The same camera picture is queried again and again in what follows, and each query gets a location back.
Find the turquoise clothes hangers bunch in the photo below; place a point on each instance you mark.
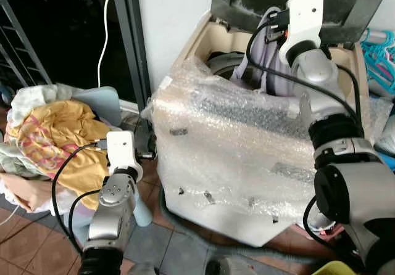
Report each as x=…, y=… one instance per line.
x=378, y=59

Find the grey metal rack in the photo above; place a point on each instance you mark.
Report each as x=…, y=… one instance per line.
x=18, y=34

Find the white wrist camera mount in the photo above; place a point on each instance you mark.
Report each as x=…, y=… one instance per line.
x=305, y=16
x=121, y=148

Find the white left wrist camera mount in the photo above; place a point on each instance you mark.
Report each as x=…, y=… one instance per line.
x=121, y=148

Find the grey washing machine lid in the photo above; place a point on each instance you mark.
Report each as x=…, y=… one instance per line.
x=361, y=4

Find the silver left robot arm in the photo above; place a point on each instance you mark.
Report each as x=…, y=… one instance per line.
x=111, y=210

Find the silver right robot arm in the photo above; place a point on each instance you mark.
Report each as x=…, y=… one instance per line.
x=358, y=188

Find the white crumpled cloth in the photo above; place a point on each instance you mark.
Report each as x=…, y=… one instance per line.
x=37, y=99

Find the light blue laundry basket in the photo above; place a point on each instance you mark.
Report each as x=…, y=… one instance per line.
x=102, y=102

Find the yellow plastic item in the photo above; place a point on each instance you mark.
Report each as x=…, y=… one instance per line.
x=333, y=269

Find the dark grey door frame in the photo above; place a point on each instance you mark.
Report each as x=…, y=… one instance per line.
x=133, y=41

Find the pale purple garment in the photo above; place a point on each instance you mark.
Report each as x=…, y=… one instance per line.
x=271, y=59

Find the clear bubble wrap sheet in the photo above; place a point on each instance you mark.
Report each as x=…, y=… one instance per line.
x=234, y=139

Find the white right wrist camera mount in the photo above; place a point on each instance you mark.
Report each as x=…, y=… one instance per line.
x=305, y=16

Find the yellow garment with pink print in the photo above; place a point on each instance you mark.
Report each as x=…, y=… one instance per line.
x=62, y=133

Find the peach coloured cloth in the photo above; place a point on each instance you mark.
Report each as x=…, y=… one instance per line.
x=24, y=195

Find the beige top-load washing machine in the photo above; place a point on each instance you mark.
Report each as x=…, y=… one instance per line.
x=225, y=41

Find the grey robot foot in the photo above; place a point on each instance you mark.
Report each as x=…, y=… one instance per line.
x=225, y=267

